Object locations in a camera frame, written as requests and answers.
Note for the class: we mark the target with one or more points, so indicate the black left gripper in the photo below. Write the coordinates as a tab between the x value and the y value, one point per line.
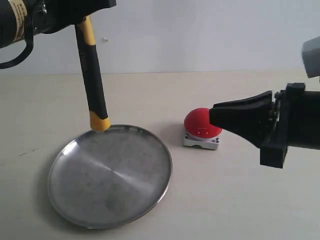
52	16

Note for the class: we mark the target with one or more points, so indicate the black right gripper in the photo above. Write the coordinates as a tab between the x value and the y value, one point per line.
296	122

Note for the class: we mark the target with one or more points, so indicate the red dome push button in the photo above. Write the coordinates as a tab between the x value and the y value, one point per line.
199	132

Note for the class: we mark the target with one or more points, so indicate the yellow black claw hammer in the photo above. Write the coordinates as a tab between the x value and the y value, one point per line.
91	73

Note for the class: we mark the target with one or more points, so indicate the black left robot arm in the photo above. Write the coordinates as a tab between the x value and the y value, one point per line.
13	14

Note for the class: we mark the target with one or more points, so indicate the round steel plate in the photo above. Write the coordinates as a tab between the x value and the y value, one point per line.
103	180

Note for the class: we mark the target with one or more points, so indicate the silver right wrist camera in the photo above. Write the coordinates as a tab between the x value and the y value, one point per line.
311	57

